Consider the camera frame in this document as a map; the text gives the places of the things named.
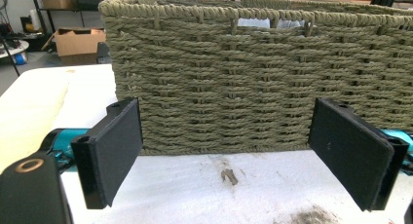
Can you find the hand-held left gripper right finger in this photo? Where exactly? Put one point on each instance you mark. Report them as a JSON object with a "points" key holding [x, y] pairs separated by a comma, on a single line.
{"points": [[350, 156]]}

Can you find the round white table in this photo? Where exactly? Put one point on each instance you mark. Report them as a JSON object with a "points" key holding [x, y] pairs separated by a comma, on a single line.
{"points": [[13, 50]]}

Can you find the black shelf rack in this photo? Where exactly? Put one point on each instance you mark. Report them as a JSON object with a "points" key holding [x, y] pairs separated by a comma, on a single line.
{"points": [[81, 3]]}

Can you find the green woven basket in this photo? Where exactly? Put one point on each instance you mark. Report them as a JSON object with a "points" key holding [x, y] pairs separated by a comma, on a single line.
{"points": [[227, 87]]}

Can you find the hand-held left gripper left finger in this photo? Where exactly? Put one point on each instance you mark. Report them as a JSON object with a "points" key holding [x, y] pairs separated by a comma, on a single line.
{"points": [[110, 159]]}

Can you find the open cardboard box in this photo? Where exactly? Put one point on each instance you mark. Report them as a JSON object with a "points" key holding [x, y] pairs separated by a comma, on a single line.
{"points": [[78, 44]]}

